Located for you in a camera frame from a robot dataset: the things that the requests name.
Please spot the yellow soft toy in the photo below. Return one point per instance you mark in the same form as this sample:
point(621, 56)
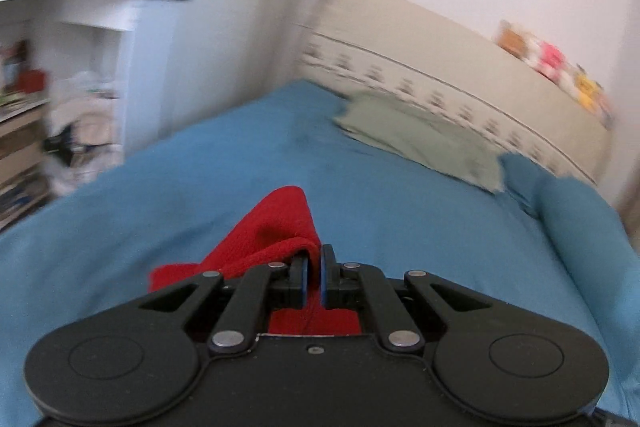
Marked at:
point(590, 94)

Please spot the bed with blue sheet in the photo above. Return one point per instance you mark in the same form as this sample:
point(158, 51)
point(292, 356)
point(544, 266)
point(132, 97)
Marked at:
point(150, 207)

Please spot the brown soft toy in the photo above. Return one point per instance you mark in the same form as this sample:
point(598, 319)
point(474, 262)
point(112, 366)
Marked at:
point(510, 38)

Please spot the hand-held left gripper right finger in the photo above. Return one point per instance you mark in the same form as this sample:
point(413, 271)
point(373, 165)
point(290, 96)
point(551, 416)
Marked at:
point(327, 279)

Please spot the folded blue duvet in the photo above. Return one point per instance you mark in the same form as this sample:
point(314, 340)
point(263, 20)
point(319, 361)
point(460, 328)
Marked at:
point(585, 232)

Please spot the cream quilted headboard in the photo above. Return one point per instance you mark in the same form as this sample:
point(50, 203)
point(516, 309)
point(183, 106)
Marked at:
point(450, 47)

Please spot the red box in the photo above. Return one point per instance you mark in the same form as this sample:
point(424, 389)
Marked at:
point(31, 81)

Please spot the green pillow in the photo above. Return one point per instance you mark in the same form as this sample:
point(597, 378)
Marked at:
point(425, 142)

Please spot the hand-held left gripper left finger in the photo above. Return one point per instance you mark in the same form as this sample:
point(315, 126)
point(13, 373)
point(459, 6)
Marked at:
point(299, 279)

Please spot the red cloth garment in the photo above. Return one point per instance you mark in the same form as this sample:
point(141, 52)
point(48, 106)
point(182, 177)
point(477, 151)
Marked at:
point(270, 227)

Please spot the pink soft toy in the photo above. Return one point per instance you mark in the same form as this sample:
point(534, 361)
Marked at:
point(550, 59)

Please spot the blue pillow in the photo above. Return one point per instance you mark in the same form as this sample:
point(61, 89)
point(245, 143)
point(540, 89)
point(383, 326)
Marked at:
point(520, 182)

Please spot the white shelf unit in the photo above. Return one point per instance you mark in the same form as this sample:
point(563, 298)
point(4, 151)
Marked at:
point(100, 12)

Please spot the white cloth pile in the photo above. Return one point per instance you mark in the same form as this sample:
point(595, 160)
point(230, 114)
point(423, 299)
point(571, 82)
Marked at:
point(85, 127)

